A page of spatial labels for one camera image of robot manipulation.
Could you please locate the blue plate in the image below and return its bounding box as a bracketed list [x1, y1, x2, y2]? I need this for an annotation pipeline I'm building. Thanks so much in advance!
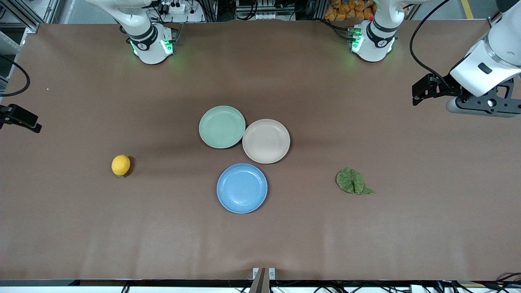
[217, 163, 268, 214]

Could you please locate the yellow lemon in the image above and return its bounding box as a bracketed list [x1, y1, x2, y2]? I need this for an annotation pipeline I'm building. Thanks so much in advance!
[112, 155, 131, 177]

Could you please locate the green plate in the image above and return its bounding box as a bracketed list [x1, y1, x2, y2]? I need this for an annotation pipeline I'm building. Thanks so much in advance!
[199, 105, 246, 149]

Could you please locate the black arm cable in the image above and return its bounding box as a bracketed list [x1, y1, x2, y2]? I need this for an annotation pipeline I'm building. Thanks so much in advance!
[409, 0, 454, 88]
[0, 54, 31, 97]

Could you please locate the pile of orange fruits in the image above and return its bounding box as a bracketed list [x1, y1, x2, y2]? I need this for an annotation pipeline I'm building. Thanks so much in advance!
[324, 0, 375, 21]

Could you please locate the white power strip with plugs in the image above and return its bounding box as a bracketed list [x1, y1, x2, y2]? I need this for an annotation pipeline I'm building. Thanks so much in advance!
[157, 0, 192, 15]

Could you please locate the green lettuce leaf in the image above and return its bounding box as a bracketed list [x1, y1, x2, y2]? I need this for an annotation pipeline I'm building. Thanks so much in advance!
[336, 167, 374, 195]

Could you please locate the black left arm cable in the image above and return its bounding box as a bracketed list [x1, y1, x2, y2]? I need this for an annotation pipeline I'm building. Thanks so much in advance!
[409, 0, 454, 88]

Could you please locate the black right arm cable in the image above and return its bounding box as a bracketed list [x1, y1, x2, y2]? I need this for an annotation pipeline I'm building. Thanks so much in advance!
[0, 54, 31, 97]

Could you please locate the metal bracket with screws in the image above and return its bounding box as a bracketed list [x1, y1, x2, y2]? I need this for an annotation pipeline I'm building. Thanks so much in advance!
[252, 267, 276, 293]

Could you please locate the long white power strip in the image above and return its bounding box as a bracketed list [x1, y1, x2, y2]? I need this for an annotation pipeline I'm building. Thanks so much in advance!
[236, 11, 296, 21]

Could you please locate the beige plate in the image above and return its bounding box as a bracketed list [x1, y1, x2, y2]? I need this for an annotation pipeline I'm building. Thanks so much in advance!
[242, 119, 291, 164]

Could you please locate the aluminium frame profile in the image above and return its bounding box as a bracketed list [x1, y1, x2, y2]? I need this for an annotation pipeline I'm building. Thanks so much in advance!
[0, 0, 41, 33]

